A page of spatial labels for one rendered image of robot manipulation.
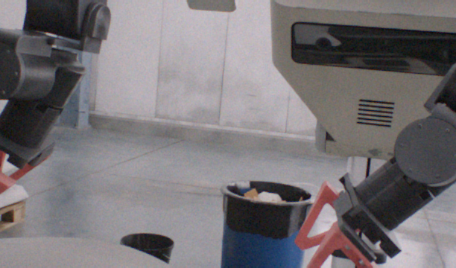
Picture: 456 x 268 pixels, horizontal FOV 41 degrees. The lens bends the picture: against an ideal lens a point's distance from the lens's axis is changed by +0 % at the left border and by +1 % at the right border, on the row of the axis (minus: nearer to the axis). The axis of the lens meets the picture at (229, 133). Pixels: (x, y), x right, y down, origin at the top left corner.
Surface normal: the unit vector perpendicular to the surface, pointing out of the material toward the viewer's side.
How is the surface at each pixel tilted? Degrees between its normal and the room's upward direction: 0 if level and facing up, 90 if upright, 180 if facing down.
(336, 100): 130
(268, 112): 90
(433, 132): 79
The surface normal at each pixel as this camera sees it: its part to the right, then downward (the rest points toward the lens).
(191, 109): -0.23, 0.11
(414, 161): -0.39, -0.11
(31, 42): 0.92, 0.27
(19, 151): 0.55, -0.81
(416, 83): -0.23, 0.71
